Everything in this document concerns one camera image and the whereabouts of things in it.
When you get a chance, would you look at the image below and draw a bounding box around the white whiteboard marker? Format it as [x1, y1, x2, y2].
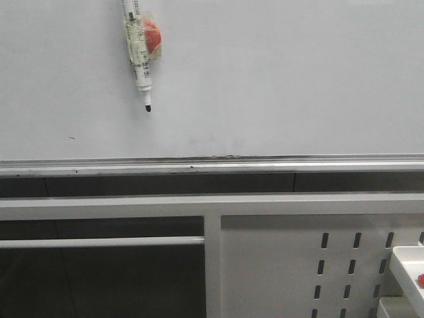
[121, 0, 152, 112]

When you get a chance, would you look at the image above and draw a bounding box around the large whiteboard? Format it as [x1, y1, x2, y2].
[1, 1, 423, 175]

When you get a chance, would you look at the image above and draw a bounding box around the white perforated metal panel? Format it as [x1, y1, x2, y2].
[221, 214, 423, 317]

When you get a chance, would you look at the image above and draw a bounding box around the red magnet taped to marker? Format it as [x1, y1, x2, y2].
[143, 21, 162, 54]

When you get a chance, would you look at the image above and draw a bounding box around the white plastic tray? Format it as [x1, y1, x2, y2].
[390, 246, 423, 317]

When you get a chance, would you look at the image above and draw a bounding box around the white lower tray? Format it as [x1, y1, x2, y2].
[376, 297, 419, 318]

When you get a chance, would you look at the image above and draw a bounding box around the small red object in tray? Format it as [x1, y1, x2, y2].
[417, 274, 424, 288]

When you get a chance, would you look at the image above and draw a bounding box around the white metal stand frame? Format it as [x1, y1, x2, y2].
[1, 193, 423, 317]

